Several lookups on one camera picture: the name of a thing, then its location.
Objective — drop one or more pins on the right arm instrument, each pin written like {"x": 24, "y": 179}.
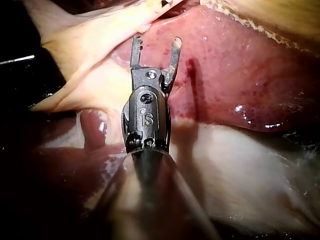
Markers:
{"x": 147, "y": 117}

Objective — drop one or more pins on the right arm instrument jaw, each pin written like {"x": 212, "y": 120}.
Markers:
{"x": 136, "y": 55}
{"x": 173, "y": 65}

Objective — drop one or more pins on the dark right arm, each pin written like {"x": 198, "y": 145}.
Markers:
{"x": 152, "y": 190}

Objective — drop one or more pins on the pale fatty tissue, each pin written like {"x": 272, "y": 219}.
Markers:
{"x": 237, "y": 165}
{"x": 87, "y": 50}

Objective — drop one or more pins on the dark red liver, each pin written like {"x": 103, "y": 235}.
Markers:
{"x": 237, "y": 75}

